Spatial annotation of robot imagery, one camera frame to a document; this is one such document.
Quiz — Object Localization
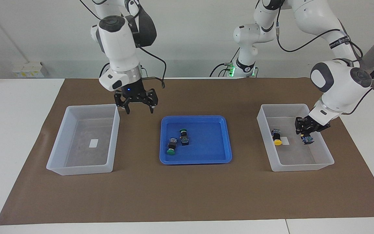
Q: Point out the green push button switch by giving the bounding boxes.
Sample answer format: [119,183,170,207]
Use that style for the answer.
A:
[167,138,178,155]
[179,129,190,146]

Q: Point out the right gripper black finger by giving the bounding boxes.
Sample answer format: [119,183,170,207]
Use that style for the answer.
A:
[143,88,158,114]
[114,90,131,115]

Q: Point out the small white cartons row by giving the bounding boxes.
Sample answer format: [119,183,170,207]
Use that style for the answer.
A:
[12,62,44,78]

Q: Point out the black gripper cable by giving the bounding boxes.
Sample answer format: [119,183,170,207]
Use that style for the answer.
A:
[273,0,374,116]
[135,45,167,89]

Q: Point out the translucent white plastic box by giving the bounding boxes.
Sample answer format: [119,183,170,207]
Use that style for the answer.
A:
[46,104,120,176]
[257,104,335,172]

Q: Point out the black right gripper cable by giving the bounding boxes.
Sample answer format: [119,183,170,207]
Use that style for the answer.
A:
[135,45,167,89]

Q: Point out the black base cables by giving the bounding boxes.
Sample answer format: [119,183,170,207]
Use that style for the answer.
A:
[209,48,241,78]
[99,62,111,78]

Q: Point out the brown table mat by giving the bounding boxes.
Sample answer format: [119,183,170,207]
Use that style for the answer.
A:
[0,77,374,225]

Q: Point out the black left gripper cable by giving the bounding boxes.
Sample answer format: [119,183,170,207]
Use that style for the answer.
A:
[273,0,374,116]

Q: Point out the blue plastic tray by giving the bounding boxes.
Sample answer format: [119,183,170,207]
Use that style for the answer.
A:
[159,115,232,165]

